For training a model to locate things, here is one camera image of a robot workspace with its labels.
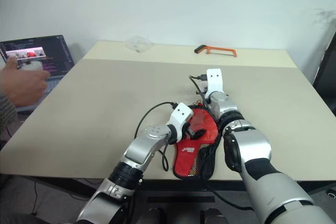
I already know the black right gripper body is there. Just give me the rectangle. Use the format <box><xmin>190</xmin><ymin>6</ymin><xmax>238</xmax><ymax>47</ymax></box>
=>
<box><xmin>195</xmin><ymin>87</ymin><xmax>209</xmax><ymax>98</ymax></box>

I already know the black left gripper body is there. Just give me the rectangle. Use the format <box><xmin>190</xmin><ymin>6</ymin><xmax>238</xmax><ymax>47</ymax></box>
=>
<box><xmin>180</xmin><ymin>121</ymin><xmax>195</xmax><ymax>142</ymax></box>

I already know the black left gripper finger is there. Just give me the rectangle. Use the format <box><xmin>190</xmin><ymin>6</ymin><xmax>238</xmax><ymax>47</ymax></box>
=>
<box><xmin>191</xmin><ymin>129</ymin><xmax>207</xmax><ymax>141</ymax></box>

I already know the black red paddle case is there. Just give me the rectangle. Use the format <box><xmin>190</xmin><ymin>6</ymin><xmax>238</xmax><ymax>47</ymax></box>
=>
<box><xmin>172</xmin><ymin>104</ymin><xmax>220</xmax><ymax>182</ymax></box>

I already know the person's bare hand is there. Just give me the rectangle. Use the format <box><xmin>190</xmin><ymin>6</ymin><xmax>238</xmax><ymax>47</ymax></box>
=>
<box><xmin>2</xmin><ymin>57</ymin><xmax>51</xmax><ymax>108</ymax></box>

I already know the orange hacksaw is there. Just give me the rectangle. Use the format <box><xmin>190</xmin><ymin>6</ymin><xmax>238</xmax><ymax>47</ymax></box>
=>
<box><xmin>194</xmin><ymin>44</ymin><xmax>238</xmax><ymax>58</ymax></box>

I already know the clear plastic container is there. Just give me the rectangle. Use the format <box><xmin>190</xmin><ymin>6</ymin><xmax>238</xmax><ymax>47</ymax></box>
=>
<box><xmin>125</xmin><ymin>35</ymin><xmax>154</xmax><ymax>53</ymax></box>

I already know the dark rounded shape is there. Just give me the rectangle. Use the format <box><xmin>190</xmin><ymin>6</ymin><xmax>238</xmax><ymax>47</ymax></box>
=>
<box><xmin>200</xmin><ymin>207</ymin><xmax>232</xmax><ymax>224</ymax></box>

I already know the black office chair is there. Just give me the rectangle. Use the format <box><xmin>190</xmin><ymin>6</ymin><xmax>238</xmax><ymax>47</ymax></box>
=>
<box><xmin>313</xmin><ymin>30</ymin><xmax>336</xmax><ymax>116</ymax></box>

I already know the grey open laptop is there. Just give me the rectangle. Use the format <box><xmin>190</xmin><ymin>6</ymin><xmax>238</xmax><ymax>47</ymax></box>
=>
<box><xmin>0</xmin><ymin>34</ymin><xmax>76</xmax><ymax>115</ymax></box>

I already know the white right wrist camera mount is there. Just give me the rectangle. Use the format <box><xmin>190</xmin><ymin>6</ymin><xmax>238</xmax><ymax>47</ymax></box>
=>
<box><xmin>204</xmin><ymin>68</ymin><xmax>227</xmax><ymax>99</ymax></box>

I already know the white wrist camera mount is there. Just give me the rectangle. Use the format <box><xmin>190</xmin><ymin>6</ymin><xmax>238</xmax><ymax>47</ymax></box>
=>
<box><xmin>204</xmin><ymin>68</ymin><xmax>227</xmax><ymax>99</ymax></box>
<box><xmin>166</xmin><ymin>102</ymin><xmax>195</xmax><ymax>144</ymax></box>

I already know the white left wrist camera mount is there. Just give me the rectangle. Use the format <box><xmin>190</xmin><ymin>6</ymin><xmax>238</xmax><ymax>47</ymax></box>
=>
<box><xmin>166</xmin><ymin>102</ymin><xmax>195</xmax><ymax>144</ymax></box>

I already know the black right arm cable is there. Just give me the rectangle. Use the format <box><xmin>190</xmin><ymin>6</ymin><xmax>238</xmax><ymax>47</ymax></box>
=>
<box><xmin>188</xmin><ymin>72</ymin><xmax>254</xmax><ymax>211</ymax></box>

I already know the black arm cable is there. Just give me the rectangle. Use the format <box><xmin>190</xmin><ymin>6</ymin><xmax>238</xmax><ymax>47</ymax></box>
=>
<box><xmin>188</xmin><ymin>72</ymin><xmax>254</xmax><ymax>211</ymax></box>
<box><xmin>134</xmin><ymin>101</ymin><xmax>180</xmax><ymax>173</ymax></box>

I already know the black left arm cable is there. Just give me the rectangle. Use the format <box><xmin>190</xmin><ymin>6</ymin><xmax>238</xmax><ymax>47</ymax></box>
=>
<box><xmin>134</xmin><ymin>101</ymin><xmax>180</xmax><ymax>173</ymax></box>

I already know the black table frame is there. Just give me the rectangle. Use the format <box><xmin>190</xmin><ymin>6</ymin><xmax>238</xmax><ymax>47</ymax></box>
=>
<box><xmin>0</xmin><ymin>172</ymin><xmax>336</xmax><ymax>204</ymax></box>

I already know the thin black floor cable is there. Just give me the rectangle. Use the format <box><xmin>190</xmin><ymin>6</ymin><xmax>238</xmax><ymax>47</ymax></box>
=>
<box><xmin>31</xmin><ymin>175</ymin><xmax>38</xmax><ymax>216</ymax></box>

